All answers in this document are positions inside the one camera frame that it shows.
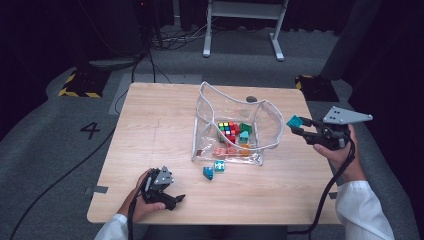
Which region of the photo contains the curved black floor cable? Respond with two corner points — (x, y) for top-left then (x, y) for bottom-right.
(114, 49), (148, 116)

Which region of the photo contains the person's dark lap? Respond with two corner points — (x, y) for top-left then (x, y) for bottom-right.
(143, 225), (288, 240)

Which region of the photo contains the person's right hand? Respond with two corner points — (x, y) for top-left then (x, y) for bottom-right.
(313, 123), (367, 184)

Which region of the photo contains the thin black floor cable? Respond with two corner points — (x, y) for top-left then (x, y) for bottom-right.
(146, 49), (173, 84)

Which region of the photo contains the hand-held gripper black cable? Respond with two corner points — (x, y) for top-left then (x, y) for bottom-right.
(288, 136), (357, 236)
(125, 176), (151, 240)

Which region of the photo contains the bundle of floor cables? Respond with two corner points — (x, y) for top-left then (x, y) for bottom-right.
(149, 24), (214, 51)

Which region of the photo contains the right hand-held gripper black cable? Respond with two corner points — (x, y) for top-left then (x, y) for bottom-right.
(288, 136), (357, 236)

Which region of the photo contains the black equipment tower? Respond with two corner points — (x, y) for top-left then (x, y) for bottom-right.
(133, 0), (164, 51)

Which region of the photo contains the black yellow striped base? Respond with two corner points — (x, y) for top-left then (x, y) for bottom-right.
(294, 74), (340, 103)
(58, 66), (113, 99)

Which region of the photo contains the long black floor cable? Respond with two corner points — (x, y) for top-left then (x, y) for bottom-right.
(8, 126), (118, 240)

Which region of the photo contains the person's left hand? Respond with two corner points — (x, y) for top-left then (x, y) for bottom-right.
(117, 169), (166, 224)

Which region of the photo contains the white metal stand frame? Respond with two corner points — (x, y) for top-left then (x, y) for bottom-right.
(202, 0), (290, 63)

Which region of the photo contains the left hand-held gripper black cable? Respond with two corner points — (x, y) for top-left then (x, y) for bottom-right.
(125, 176), (151, 240)

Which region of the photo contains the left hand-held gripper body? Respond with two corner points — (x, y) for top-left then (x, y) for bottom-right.
(142, 165), (178, 205)

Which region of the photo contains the clear plastic bag white trim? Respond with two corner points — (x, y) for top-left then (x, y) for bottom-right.
(190, 80), (285, 167)

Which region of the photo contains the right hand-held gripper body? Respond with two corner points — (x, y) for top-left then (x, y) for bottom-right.
(310, 105), (374, 152)

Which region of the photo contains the multicoloured puzzle cube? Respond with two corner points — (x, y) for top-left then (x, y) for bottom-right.
(217, 121), (234, 143)

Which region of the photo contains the grey column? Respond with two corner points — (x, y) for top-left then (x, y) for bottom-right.
(320, 0), (383, 81)

